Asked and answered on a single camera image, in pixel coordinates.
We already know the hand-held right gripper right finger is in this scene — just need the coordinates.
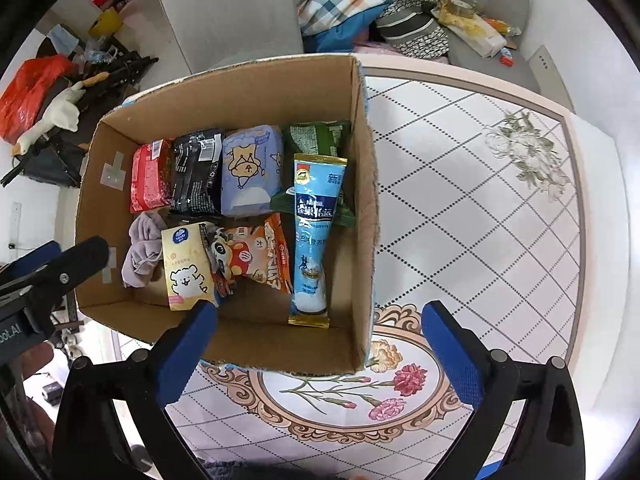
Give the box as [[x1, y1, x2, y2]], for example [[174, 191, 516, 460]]
[[421, 301, 587, 480]]

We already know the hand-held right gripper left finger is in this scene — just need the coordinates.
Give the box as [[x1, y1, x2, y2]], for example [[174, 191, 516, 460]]
[[52, 300, 219, 480]]

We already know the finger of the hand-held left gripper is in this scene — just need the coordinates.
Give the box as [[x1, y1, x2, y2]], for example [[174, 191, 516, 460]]
[[22, 236, 110, 321], [0, 241, 61, 286]]

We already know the grey purple cloth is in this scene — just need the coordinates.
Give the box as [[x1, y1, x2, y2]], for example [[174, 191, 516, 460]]
[[121, 211, 169, 290]]

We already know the yellow white tissue packet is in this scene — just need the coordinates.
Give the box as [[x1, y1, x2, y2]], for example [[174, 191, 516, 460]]
[[161, 221, 221, 312]]

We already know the red snack packet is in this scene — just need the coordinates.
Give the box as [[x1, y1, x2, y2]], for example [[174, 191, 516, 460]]
[[130, 140, 174, 214]]

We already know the orange cartoon snack packet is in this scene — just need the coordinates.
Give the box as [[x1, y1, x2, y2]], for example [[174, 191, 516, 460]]
[[207, 212, 293, 299]]

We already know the cardboard box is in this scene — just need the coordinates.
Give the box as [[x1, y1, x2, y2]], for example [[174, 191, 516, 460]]
[[74, 52, 381, 376]]

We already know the black snack packet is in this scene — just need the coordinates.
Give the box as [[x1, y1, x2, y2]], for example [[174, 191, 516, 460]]
[[170, 129, 226, 216]]

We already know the blue toothpaste tube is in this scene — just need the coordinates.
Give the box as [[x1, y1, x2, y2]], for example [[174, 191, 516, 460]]
[[287, 153, 349, 330]]

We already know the blue bear-print tissue packet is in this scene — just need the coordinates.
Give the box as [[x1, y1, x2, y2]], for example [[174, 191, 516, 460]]
[[221, 125, 285, 219]]

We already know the green snack packet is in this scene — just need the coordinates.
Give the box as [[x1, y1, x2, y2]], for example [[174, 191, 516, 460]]
[[271, 120, 357, 229]]

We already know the blue plastic chair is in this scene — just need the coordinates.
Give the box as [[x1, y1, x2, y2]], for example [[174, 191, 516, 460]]
[[474, 452, 502, 480]]

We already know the floral patterned tablecloth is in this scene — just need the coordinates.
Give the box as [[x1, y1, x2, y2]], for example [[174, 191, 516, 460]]
[[165, 55, 587, 461]]

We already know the white goose plush toy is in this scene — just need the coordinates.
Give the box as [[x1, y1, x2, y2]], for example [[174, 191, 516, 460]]
[[11, 72, 109, 156]]

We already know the orange plastic bag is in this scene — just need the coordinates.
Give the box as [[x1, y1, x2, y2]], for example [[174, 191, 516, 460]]
[[0, 55, 76, 144]]

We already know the light blue cloth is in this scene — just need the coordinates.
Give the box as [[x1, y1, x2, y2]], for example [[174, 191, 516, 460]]
[[47, 25, 81, 56]]

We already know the yellow bag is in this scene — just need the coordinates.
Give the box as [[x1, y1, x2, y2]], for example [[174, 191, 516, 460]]
[[89, 8, 124, 39]]

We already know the grey upholstered chair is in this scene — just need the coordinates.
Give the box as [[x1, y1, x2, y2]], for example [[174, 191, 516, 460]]
[[159, 0, 305, 76]]

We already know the white leaning panel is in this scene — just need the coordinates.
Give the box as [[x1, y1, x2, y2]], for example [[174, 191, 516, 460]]
[[530, 44, 576, 111]]

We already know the pink cloth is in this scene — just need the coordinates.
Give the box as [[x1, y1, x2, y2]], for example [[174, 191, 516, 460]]
[[350, 40, 451, 66]]

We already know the striped patterned bag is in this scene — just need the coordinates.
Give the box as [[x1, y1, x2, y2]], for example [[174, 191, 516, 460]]
[[375, 0, 451, 59]]

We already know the blue quilt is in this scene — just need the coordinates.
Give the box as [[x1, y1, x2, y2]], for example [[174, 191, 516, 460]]
[[302, 7, 382, 54]]

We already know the brown tape roll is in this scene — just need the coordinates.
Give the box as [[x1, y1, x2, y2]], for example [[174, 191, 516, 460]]
[[440, 0, 476, 19]]

